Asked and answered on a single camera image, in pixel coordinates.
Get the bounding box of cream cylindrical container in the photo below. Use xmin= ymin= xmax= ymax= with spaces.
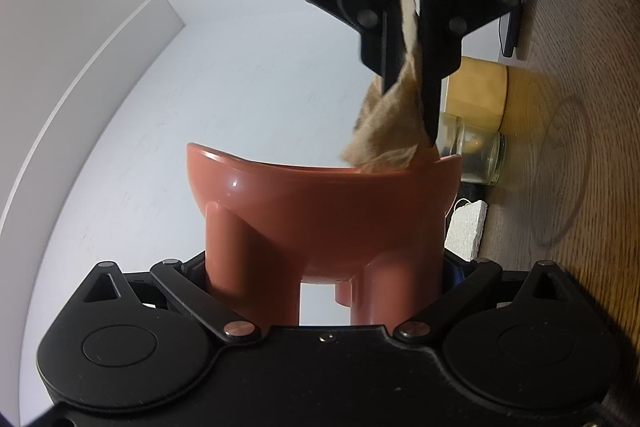
xmin=442 ymin=56 xmax=510 ymax=130

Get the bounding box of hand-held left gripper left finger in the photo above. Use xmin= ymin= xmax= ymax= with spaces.
xmin=82 ymin=257 xmax=262 ymax=344

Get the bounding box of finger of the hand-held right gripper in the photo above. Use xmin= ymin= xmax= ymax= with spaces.
xmin=270 ymin=0 xmax=407 ymax=96
xmin=419 ymin=0 xmax=534 ymax=146

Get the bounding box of terracotta red footed bowl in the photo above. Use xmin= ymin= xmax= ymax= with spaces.
xmin=186 ymin=143 xmax=463 ymax=327

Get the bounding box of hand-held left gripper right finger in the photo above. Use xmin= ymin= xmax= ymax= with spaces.
xmin=393 ymin=252 xmax=590 ymax=344

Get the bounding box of black flat device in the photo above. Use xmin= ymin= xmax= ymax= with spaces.
xmin=497 ymin=4 xmax=531 ymax=60

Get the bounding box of white foam block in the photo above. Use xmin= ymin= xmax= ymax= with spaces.
xmin=444 ymin=201 xmax=488 ymax=262

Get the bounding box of clear glass jar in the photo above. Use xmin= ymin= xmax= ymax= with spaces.
xmin=435 ymin=113 xmax=507 ymax=186

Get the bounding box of brown paper towel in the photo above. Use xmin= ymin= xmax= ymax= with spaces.
xmin=341 ymin=0 xmax=441 ymax=174

